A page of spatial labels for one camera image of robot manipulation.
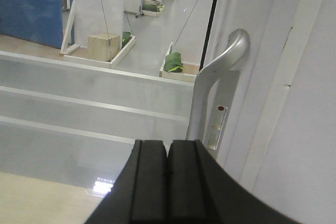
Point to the wooden box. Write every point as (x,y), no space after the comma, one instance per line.
(103,47)

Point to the green sandbag in tray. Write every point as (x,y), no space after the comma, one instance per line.
(173,62)

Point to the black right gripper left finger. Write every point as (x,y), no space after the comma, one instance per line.
(139,193)

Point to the silver door handle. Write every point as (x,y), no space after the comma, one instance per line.
(219,69)

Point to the white door frame post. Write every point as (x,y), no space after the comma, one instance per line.
(301,28)

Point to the blue panel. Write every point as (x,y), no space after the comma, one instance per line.
(38,21)

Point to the white sliding glass door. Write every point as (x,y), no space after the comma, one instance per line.
(69,119)

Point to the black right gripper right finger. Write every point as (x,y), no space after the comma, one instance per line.
(200,191)

